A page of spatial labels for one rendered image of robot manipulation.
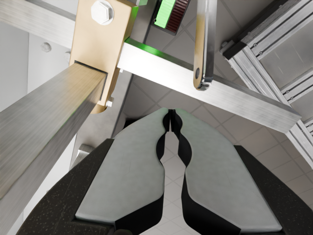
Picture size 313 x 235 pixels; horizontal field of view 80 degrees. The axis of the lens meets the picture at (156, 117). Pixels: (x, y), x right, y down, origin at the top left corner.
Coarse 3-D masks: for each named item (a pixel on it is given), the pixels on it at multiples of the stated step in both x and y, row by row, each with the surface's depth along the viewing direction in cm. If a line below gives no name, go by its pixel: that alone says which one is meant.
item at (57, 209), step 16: (96, 160) 8; (64, 176) 7; (80, 176) 7; (48, 192) 6; (64, 192) 6; (80, 192) 6; (48, 208) 6; (64, 208) 6; (32, 224) 5; (48, 224) 5; (64, 224) 5; (80, 224) 6; (96, 224) 6
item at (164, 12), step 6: (168, 0) 29; (174, 0) 29; (162, 6) 30; (168, 6) 30; (162, 12) 30; (168, 12) 30; (156, 18) 31; (162, 18) 30; (156, 24) 31; (162, 24) 31
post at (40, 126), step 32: (32, 96) 13; (64, 96) 15; (96, 96) 20; (0, 128) 10; (32, 128) 11; (64, 128) 13; (0, 160) 9; (32, 160) 10; (0, 192) 8; (32, 192) 11; (0, 224) 8
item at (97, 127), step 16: (128, 0) 30; (144, 16) 31; (144, 32) 32; (128, 80) 36; (112, 96) 38; (112, 112) 40; (80, 128) 43; (96, 128) 43; (112, 128) 43; (80, 144) 46; (96, 144) 45
